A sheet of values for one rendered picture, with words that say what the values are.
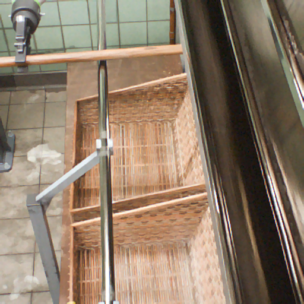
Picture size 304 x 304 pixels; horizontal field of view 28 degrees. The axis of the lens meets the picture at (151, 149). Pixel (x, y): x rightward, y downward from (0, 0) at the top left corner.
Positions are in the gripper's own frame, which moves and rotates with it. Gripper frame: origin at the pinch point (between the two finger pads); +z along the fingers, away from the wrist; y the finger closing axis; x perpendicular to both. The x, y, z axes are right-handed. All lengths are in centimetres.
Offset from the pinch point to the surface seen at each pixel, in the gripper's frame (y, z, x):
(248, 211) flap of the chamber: -21, 78, -51
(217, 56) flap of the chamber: -21, 31, -53
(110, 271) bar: 2, 74, -23
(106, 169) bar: 2, 44, -23
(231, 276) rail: -25, 93, -44
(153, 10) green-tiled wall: 72, -125, -50
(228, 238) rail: -24, 86, -45
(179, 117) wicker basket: 55, -26, -51
